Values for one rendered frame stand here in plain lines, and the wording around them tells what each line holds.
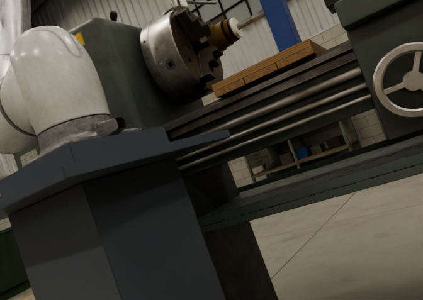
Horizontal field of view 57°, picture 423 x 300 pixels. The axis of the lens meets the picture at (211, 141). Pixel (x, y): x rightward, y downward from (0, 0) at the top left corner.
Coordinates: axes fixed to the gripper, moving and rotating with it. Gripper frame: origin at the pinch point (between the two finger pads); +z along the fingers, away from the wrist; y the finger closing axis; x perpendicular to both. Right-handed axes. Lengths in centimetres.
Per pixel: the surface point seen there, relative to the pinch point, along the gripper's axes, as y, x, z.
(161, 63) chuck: -1.2, 17.9, 29.3
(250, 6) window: 312, -553, -356
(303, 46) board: -42, 6, 45
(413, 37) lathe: -66, 6, 56
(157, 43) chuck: -2.9, 19.0, 23.1
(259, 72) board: -30, 10, 46
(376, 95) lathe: -56, 10, 65
